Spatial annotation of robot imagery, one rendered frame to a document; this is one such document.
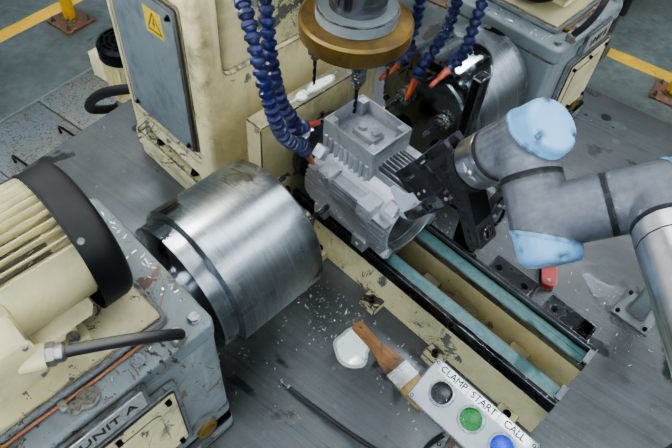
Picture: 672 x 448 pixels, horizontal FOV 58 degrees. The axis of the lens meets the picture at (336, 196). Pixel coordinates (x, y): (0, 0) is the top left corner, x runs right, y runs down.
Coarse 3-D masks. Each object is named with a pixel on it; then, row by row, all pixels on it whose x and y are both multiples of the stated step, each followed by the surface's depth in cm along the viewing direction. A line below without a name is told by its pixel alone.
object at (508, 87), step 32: (480, 32) 122; (416, 64) 119; (480, 64) 116; (512, 64) 120; (384, 96) 130; (416, 96) 123; (448, 96) 117; (512, 96) 121; (416, 128) 128; (448, 128) 121; (480, 128) 116
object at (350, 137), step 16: (336, 112) 106; (368, 112) 111; (384, 112) 108; (336, 128) 104; (352, 128) 107; (368, 128) 107; (384, 128) 109; (400, 128) 105; (336, 144) 106; (352, 144) 103; (368, 144) 106; (384, 144) 106; (400, 144) 105; (352, 160) 105; (368, 160) 102; (384, 160) 104; (368, 176) 104
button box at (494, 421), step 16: (432, 368) 84; (448, 368) 84; (416, 384) 84; (432, 384) 83; (464, 384) 82; (416, 400) 83; (432, 400) 82; (464, 400) 82; (480, 400) 81; (432, 416) 82; (448, 416) 81; (496, 416) 80; (448, 432) 81; (464, 432) 80; (480, 432) 80; (496, 432) 79; (512, 432) 79
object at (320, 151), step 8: (320, 144) 108; (312, 152) 109; (320, 152) 108; (328, 152) 109; (392, 200) 101; (384, 208) 101; (392, 208) 101; (392, 216) 100; (432, 216) 116; (384, 256) 110
